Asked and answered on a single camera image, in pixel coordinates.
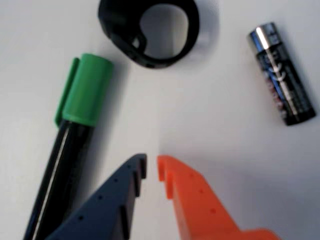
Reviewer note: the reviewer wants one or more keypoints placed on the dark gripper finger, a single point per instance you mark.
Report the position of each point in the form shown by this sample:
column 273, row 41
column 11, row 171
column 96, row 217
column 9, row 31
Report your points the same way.
column 107, row 202

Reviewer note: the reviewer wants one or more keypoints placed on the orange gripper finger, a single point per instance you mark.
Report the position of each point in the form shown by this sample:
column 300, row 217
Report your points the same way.
column 197, row 205

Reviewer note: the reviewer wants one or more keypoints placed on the black marker green cap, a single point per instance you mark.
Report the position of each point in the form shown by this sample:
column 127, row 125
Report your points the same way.
column 85, row 87

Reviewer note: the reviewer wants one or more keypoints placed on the black AA battery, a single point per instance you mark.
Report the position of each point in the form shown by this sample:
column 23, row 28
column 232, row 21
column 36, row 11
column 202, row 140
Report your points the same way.
column 282, row 80

